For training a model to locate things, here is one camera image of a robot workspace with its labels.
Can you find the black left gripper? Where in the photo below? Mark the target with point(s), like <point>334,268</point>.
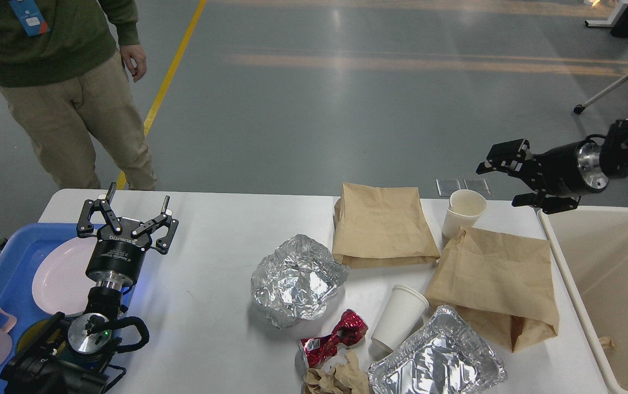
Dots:
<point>119,254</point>

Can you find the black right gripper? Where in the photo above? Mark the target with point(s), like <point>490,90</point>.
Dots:
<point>563,172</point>

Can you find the pink plate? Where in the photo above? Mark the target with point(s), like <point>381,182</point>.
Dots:
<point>60,284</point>

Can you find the brown paper bag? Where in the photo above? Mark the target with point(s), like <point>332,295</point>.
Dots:
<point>381,227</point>
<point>501,284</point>

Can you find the dark teal mug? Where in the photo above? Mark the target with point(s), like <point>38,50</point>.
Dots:
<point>32,334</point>

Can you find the aluminium foil tray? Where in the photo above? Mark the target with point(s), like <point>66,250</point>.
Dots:
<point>445,356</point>

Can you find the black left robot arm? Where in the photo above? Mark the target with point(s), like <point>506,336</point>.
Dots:
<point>71,355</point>

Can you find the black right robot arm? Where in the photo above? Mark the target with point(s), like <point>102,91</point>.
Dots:
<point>614,153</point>

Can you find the white paper cup upright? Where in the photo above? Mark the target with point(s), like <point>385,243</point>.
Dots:
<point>465,208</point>

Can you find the floor outlet plates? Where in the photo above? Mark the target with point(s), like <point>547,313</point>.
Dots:
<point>447,186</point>

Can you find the beige plastic bin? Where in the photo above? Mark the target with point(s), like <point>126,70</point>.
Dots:
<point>590,245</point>

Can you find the crumpled aluminium foil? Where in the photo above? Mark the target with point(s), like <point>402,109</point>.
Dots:
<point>297,282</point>

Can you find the white paper cup lying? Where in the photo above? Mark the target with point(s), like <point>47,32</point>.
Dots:
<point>401,313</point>

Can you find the person in khaki trousers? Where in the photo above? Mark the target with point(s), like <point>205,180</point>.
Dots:
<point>65,68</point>

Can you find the crushed red can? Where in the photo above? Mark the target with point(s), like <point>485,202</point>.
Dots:
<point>349,331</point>

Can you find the crumpled brown paper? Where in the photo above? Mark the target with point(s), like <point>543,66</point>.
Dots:
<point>341,378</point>

